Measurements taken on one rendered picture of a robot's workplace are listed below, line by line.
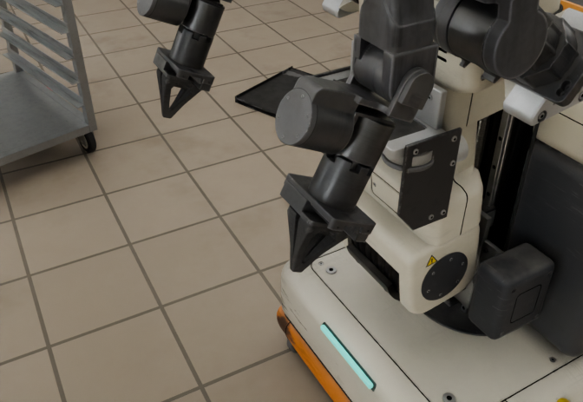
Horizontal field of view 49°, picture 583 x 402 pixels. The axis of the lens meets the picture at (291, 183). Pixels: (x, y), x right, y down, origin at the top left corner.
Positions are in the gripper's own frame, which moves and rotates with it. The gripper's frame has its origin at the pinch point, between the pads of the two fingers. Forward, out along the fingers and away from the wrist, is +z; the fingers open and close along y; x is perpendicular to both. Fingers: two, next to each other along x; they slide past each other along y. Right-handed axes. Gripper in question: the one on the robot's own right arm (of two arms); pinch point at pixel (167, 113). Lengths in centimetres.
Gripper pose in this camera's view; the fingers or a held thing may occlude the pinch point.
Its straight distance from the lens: 107.9
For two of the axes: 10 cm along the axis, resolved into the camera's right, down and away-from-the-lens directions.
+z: -3.8, 8.6, 3.4
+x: 7.8, 1.1, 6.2
